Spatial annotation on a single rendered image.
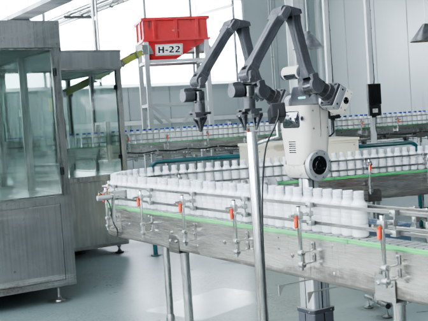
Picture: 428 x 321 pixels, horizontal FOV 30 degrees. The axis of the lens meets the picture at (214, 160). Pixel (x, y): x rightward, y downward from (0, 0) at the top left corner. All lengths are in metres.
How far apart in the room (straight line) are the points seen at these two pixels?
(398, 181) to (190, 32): 5.31
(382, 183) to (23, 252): 2.94
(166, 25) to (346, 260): 7.80
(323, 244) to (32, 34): 4.23
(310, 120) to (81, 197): 5.17
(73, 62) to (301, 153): 5.15
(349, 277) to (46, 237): 4.19
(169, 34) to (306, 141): 6.55
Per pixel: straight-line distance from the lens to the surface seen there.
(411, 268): 2.69
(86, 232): 8.96
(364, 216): 2.89
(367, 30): 10.23
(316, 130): 4.08
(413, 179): 5.85
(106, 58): 9.05
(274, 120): 2.47
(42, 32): 6.78
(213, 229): 3.66
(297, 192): 3.17
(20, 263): 6.73
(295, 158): 4.11
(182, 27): 10.49
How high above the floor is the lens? 1.46
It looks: 3 degrees down
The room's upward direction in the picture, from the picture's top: 4 degrees counter-clockwise
